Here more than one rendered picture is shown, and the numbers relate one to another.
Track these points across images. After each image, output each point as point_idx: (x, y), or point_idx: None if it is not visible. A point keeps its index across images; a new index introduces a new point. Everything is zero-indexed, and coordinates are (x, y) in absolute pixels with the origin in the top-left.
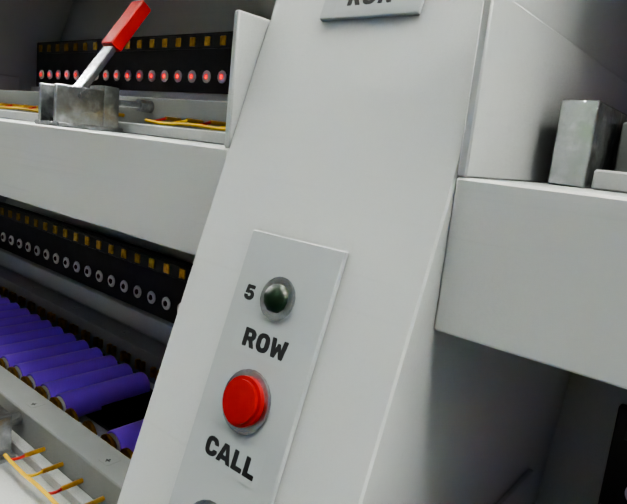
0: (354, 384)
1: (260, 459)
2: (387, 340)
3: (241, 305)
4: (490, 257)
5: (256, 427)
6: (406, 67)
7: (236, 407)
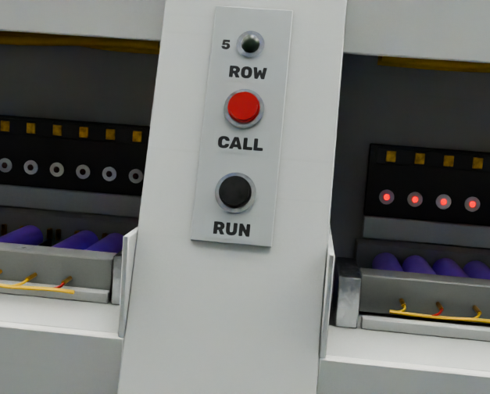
0: (316, 80)
1: (265, 137)
2: (330, 54)
3: (220, 53)
4: (372, 6)
5: (257, 119)
6: None
7: (242, 110)
